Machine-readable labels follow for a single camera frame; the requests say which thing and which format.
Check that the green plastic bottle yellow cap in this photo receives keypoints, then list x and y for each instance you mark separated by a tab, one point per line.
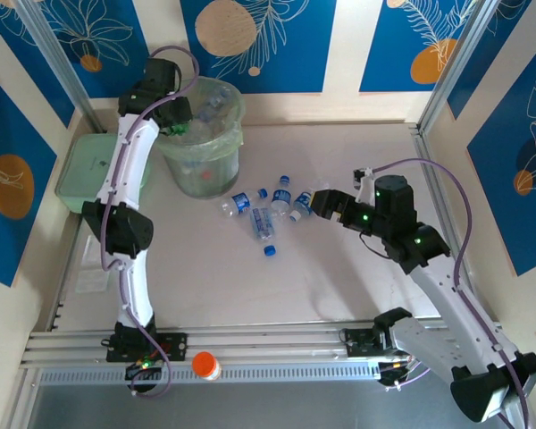
175	130

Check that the clear bottle pale label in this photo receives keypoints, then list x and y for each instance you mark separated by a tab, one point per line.
201	129

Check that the crushed bottle blue striped label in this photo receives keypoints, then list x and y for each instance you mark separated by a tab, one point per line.
260	225

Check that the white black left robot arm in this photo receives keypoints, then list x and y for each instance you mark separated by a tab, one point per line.
125	165

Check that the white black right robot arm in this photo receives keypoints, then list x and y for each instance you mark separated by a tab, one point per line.
446	304

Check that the green plastic bin liner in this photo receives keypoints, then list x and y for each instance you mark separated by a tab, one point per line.
230	138

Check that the translucent grey waste bin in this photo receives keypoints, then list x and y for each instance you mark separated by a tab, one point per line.
214	174

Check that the clear plastic wrapper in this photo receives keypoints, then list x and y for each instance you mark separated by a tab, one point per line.
324	185

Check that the pale green lunch box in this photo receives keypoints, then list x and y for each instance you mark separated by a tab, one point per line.
78	170

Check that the clear plastic bag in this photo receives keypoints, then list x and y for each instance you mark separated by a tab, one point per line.
89	281
94	248

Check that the black wiring connector block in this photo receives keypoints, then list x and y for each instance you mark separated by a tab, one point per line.
140	372
391	373

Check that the white jar orange lid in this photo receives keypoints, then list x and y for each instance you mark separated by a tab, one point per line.
203	363

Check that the aluminium frame rail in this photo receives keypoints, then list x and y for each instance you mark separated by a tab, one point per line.
426	154
67	268

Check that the aluminium frame post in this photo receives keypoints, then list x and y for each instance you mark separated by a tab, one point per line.
461	58
59	58

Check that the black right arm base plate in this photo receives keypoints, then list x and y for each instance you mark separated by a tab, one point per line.
359	343

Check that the long aluminium mounting rail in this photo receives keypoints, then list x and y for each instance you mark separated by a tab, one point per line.
272	339

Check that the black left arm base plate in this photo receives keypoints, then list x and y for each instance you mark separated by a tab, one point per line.
176	346

